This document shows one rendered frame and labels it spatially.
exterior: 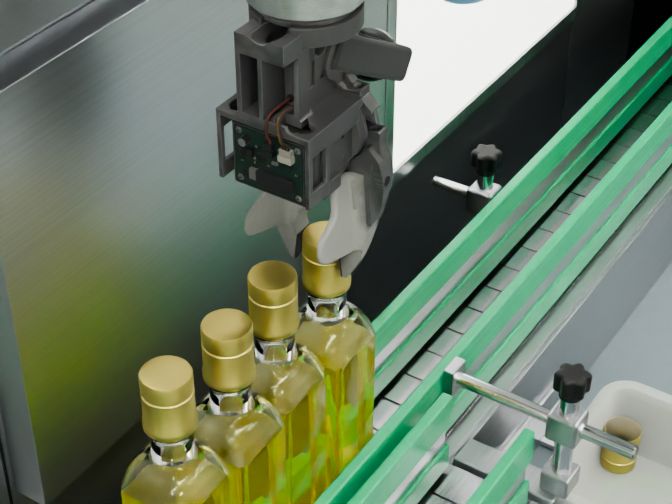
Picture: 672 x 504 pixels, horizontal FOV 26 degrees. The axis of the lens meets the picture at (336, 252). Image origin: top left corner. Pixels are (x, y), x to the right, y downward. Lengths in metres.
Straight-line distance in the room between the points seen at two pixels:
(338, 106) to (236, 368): 0.18
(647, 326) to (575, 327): 0.19
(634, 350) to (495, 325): 0.33
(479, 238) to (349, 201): 0.43
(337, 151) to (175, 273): 0.23
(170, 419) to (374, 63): 0.27
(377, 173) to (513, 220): 0.52
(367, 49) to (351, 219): 0.11
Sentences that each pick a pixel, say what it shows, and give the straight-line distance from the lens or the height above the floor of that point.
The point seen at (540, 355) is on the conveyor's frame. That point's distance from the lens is 1.37.
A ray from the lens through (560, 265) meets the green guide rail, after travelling 1.40.
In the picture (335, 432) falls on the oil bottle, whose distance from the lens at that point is 1.09.
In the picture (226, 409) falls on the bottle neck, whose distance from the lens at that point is 0.98.
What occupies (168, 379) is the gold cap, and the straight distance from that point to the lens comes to 0.91.
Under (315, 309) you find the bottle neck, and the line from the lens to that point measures 1.04.
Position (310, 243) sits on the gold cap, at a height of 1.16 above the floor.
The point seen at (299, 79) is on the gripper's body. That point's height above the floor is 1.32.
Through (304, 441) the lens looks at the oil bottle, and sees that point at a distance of 1.06.
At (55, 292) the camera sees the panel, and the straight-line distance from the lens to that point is 1.00.
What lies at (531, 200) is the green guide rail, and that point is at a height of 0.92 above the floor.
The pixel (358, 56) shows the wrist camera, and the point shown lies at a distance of 0.94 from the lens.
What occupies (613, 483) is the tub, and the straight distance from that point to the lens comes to 1.40.
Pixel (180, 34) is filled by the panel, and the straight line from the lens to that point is 1.02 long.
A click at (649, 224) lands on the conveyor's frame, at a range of 1.56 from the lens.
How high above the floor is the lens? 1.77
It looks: 37 degrees down
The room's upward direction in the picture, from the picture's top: straight up
